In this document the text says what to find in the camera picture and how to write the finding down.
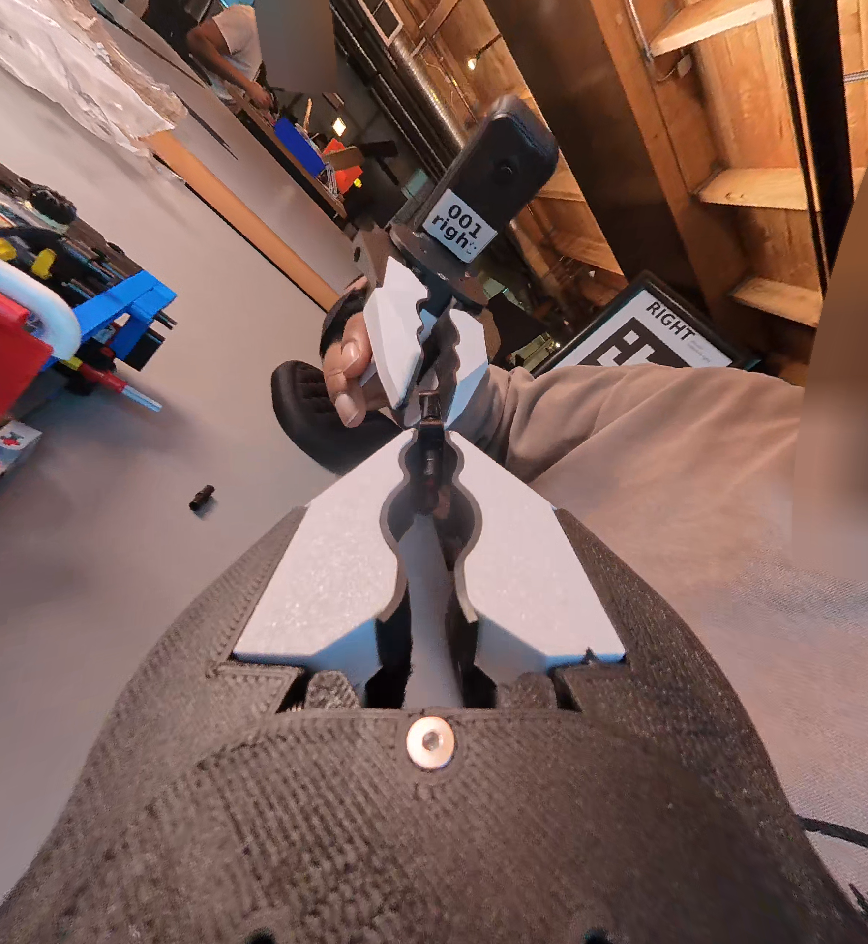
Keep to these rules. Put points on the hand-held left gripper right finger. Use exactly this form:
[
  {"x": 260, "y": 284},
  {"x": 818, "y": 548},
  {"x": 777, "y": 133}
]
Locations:
[{"x": 537, "y": 582}]

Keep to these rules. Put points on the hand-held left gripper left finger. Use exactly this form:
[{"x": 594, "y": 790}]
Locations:
[{"x": 323, "y": 582}]

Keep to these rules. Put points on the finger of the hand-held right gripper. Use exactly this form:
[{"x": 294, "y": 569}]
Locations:
[
  {"x": 470, "y": 354},
  {"x": 397, "y": 332}
]

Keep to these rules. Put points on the black lego subassembly red pin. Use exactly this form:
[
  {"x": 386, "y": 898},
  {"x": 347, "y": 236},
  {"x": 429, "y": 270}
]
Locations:
[{"x": 430, "y": 457}]

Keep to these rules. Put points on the person's right forearm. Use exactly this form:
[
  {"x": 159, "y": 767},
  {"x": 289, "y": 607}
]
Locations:
[{"x": 625, "y": 413}]

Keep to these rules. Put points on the partly built lego car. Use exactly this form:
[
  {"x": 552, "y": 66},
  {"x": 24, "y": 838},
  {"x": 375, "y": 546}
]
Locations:
[{"x": 6, "y": 354}]

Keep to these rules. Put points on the person's right hand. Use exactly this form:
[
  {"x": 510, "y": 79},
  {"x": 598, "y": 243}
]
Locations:
[{"x": 349, "y": 369}]

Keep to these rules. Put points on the black wrist rest pad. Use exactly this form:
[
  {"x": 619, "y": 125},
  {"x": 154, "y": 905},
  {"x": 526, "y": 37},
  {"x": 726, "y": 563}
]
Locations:
[{"x": 308, "y": 413}]

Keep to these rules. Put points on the person's torso beige hoodie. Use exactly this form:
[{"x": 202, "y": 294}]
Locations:
[{"x": 699, "y": 590}]

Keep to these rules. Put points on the framed white sign black code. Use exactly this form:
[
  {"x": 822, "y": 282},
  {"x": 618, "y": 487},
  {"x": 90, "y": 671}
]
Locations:
[{"x": 648, "y": 339}]

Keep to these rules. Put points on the blue storage bin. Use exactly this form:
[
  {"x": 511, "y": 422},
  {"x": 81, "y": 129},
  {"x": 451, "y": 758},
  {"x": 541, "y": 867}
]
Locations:
[{"x": 299, "y": 147}]

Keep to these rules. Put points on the clear plastic bags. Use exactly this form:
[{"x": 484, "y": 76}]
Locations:
[{"x": 57, "y": 59}]

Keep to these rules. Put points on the silver ventilation duct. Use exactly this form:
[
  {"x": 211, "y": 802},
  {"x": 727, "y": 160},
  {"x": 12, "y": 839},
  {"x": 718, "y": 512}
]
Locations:
[{"x": 419, "y": 81}]

